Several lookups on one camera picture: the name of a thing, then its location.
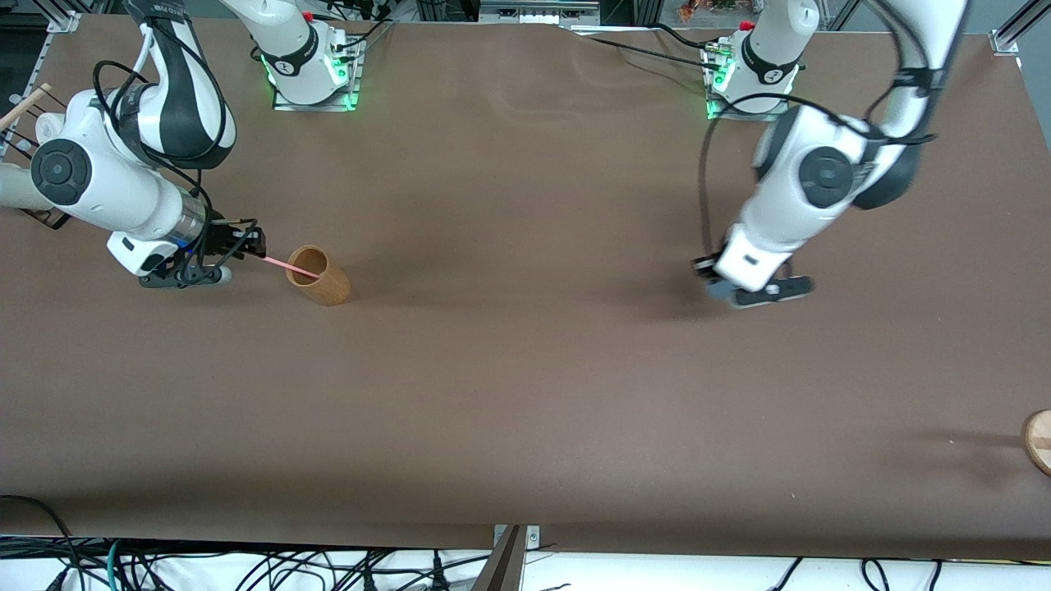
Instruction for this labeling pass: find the black wire rack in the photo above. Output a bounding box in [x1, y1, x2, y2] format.
[0, 86, 73, 231]

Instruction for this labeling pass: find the brown table cover sheet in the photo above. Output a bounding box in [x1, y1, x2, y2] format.
[0, 12, 1051, 563]

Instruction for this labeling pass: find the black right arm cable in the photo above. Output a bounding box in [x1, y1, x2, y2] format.
[93, 59, 216, 247]

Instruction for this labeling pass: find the black floor cable bundle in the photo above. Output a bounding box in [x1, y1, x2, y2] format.
[0, 536, 493, 591]

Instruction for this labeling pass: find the round wooden disc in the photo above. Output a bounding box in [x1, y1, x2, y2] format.
[1022, 409, 1051, 478]

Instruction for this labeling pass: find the grey network device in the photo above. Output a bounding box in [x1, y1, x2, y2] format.
[479, 0, 602, 25]

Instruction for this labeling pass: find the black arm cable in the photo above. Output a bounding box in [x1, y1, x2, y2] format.
[696, 0, 941, 263]
[93, 59, 216, 247]

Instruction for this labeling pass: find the round bamboo cup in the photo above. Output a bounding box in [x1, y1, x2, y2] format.
[285, 245, 352, 307]

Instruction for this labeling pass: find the black table cable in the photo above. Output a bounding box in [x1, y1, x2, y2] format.
[585, 36, 711, 63]
[653, 22, 711, 50]

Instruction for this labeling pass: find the pink chopstick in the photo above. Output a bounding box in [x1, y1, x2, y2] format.
[246, 252, 323, 278]

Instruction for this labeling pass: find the wooden stick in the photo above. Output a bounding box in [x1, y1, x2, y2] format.
[0, 82, 53, 132]

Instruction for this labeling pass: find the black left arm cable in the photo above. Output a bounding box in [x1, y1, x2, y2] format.
[696, 0, 941, 263]

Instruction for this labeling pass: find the aluminium frame profile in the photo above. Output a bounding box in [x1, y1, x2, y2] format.
[48, 0, 85, 34]
[989, 0, 1051, 57]

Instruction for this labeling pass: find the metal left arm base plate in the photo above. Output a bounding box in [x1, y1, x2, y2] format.
[700, 41, 793, 122]

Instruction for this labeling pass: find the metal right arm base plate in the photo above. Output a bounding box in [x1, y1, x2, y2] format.
[273, 37, 364, 112]

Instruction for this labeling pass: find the black camera stand bar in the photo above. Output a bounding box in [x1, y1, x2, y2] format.
[472, 525, 526, 591]

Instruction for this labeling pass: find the black floor cable loop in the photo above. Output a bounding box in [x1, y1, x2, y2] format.
[0, 494, 85, 591]

